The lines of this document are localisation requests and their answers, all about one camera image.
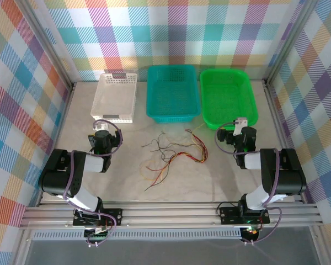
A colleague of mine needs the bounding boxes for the thin red cable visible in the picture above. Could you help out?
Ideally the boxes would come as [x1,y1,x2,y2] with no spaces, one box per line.
[145,154,207,192]
[151,129,206,186]
[184,128,209,164]

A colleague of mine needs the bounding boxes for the thin black cable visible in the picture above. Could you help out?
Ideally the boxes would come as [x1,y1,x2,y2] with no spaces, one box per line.
[142,131,168,149]
[150,139,183,162]

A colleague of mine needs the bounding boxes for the pile of coloured wires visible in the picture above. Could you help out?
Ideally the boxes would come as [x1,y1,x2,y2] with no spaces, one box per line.
[144,149,183,192]

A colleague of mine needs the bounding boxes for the white perforated plastic basket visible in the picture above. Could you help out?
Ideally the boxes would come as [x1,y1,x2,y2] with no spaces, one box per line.
[90,72,139,124]

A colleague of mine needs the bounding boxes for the green perforated plastic basket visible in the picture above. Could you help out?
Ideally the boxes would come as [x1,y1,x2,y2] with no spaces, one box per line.
[199,68,259,130]

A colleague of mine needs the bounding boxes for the teal perforated plastic basket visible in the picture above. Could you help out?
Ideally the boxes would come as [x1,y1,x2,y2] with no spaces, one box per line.
[146,65,202,124]

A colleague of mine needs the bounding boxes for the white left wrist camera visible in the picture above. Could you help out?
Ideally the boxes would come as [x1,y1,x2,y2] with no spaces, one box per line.
[92,121,109,133]

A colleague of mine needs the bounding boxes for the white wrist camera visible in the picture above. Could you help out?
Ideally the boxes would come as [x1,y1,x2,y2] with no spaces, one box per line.
[233,117,249,136]
[92,121,109,133]

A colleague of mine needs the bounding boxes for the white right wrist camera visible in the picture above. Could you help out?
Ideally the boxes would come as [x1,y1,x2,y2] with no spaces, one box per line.
[233,117,249,136]

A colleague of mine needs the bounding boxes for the aluminium table side rail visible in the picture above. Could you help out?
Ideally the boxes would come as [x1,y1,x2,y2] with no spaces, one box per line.
[264,79,306,204]
[35,82,77,206]

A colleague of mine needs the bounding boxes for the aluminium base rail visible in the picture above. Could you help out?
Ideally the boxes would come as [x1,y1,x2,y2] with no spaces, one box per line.
[18,200,324,230]

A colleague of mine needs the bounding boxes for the aluminium frame post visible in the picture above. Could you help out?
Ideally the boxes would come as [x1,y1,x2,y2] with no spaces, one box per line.
[15,0,75,91]
[264,0,321,85]

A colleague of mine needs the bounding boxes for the grey slotted cable duct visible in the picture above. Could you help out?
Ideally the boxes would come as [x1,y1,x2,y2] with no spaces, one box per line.
[30,230,243,241]

